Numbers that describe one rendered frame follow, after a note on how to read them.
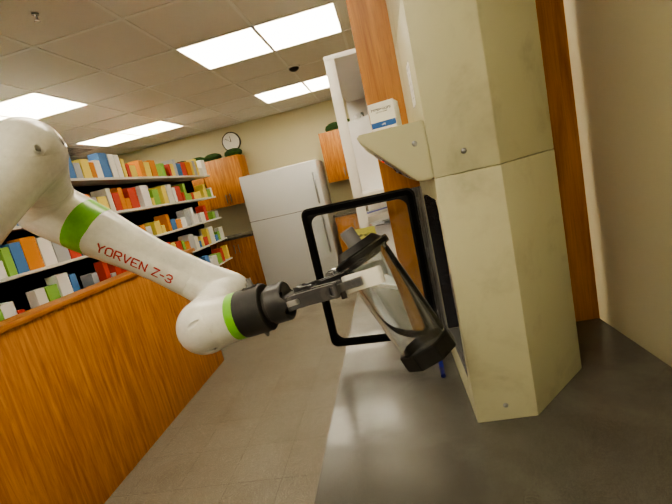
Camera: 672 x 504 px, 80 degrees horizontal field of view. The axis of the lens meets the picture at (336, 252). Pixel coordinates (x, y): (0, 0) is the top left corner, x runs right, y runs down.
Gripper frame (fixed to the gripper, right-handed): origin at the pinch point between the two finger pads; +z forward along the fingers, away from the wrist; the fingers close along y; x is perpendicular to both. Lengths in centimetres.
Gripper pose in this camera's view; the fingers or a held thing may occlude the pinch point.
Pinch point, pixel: (371, 273)
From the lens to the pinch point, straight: 71.8
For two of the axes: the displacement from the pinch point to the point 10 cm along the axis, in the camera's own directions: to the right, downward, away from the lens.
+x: 3.3, 9.4, 0.4
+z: 9.3, -3.1, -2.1
